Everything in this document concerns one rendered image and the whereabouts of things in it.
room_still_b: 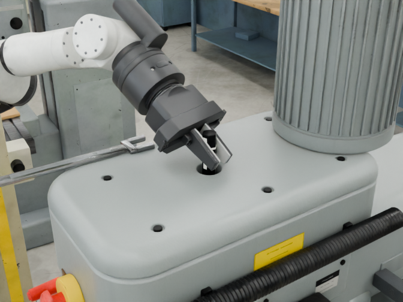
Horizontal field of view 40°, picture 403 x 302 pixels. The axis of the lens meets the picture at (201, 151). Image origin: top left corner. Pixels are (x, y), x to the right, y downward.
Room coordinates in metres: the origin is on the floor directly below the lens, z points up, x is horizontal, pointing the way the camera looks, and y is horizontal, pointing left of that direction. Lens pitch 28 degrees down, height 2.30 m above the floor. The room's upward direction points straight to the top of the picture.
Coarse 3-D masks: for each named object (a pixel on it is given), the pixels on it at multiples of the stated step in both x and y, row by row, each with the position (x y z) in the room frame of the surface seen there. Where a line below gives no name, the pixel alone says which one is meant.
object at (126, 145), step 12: (120, 144) 0.76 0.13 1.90; (132, 144) 0.78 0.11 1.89; (144, 144) 0.76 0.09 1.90; (84, 156) 0.73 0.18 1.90; (96, 156) 0.73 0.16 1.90; (108, 156) 0.74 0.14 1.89; (36, 168) 0.69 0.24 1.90; (48, 168) 0.69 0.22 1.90; (60, 168) 0.70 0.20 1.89; (0, 180) 0.66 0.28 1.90; (12, 180) 0.66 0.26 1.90
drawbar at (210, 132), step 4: (204, 132) 0.70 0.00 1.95; (208, 132) 0.70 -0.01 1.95; (212, 132) 0.70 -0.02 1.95; (204, 136) 0.70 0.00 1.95; (208, 136) 0.69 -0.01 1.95; (212, 136) 0.69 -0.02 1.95; (208, 140) 0.69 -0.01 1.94; (212, 140) 0.69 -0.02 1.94; (208, 144) 0.69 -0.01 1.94; (212, 144) 0.69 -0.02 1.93; (208, 168) 0.69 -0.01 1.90; (204, 172) 0.70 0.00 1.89; (208, 172) 0.69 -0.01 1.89; (212, 172) 0.69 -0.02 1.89
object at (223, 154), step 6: (204, 126) 0.72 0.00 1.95; (210, 126) 0.72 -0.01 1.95; (216, 138) 0.71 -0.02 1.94; (216, 144) 0.71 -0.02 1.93; (222, 144) 0.70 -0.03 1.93; (216, 150) 0.71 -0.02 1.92; (222, 150) 0.70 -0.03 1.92; (228, 150) 0.70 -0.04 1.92; (222, 156) 0.70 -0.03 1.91; (228, 156) 0.69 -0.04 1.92; (222, 162) 0.70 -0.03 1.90
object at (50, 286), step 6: (48, 282) 0.66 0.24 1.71; (54, 282) 0.66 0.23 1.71; (36, 288) 0.65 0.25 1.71; (42, 288) 0.65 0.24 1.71; (48, 288) 0.65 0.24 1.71; (54, 288) 0.65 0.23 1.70; (30, 294) 0.64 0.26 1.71; (36, 294) 0.64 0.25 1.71; (30, 300) 0.64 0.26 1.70; (36, 300) 0.64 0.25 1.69
